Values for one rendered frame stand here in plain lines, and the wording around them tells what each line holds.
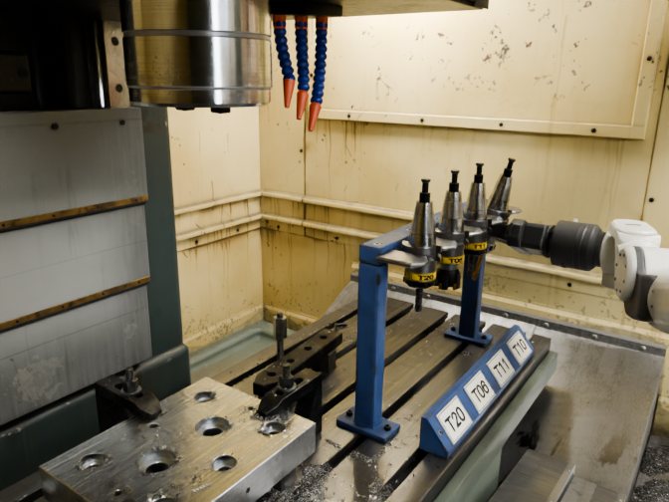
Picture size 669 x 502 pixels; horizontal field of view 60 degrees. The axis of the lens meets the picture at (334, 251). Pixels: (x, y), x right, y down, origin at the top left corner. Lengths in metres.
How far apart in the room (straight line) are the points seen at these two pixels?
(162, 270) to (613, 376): 1.06
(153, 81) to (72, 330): 0.65
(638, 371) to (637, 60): 0.71
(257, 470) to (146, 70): 0.50
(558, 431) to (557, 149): 0.66
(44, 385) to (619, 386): 1.22
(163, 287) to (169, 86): 0.76
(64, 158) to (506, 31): 1.05
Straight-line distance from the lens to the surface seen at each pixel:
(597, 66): 1.50
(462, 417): 1.03
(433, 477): 0.95
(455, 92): 1.61
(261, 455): 0.83
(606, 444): 1.42
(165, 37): 0.63
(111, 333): 1.23
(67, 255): 1.13
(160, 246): 1.30
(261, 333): 2.09
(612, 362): 1.57
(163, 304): 1.34
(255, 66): 0.64
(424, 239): 0.91
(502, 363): 1.21
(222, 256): 1.95
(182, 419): 0.92
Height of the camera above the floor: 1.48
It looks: 17 degrees down
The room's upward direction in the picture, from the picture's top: 1 degrees clockwise
